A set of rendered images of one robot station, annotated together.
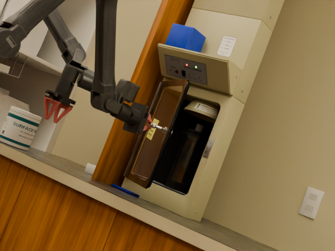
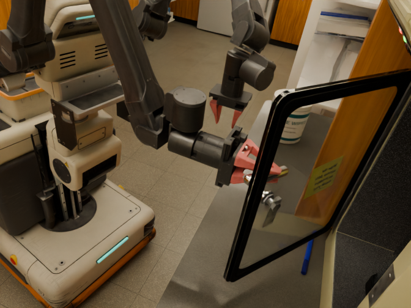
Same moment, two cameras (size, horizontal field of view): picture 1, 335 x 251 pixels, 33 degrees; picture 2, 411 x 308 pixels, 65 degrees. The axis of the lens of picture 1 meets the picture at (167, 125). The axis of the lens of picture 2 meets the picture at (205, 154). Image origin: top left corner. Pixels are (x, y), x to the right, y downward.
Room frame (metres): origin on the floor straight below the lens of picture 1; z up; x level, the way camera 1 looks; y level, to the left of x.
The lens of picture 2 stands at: (1.73, -0.32, 1.55)
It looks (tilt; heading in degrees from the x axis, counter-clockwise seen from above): 36 degrees down; 71
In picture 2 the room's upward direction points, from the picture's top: 9 degrees clockwise
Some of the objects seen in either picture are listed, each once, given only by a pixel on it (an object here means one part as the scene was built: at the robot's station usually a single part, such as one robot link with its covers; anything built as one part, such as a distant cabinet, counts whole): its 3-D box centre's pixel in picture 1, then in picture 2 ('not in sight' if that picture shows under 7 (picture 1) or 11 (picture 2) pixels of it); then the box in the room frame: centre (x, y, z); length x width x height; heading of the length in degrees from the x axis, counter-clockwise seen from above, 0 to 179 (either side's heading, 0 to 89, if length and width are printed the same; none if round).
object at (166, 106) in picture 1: (155, 131); (311, 184); (2.06, 0.03, 1.19); 0.30 x 0.01 x 0.40; 18
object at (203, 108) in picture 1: (207, 111); not in sight; (2.20, -0.12, 1.34); 0.18 x 0.18 x 0.05
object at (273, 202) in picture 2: not in sight; (270, 211); (1.96, -0.01, 1.18); 0.02 x 0.02 x 0.06; 18
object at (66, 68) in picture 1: (71, 75); (238, 64); (2.03, 0.39, 1.27); 0.07 x 0.06 x 0.07; 112
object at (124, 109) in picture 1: (121, 108); (186, 138); (1.86, 0.16, 1.21); 0.07 x 0.06 x 0.07; 143
